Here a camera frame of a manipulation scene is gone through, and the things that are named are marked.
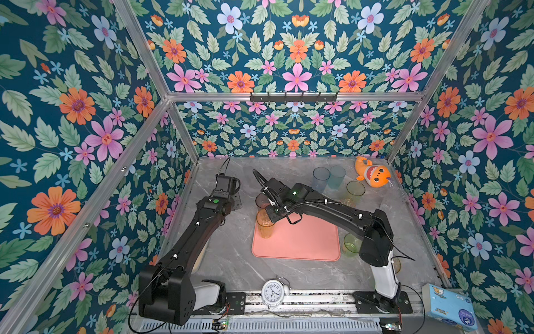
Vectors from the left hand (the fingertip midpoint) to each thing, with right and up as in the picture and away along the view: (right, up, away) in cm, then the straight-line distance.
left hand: (234, 198), depth 85 cm
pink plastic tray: (+33, -18, +4) cm, 38 cm away
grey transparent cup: (+11, -1, +2) cm, 11 cm away
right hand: (+17, -4, -1) cm, 18 cm away
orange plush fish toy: (+66, +9, +17) cm, 69 cm away
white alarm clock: (+17, -32, -11) cm, 38 cm away
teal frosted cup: (+46, +10, +14) cm, 50 cm away
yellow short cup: (+63, -24, -9) cm, 68 cm away
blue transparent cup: (+38, +10, +13) cm, 42 cm away
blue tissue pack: (+77, -35, -16) cm, 86 cm away
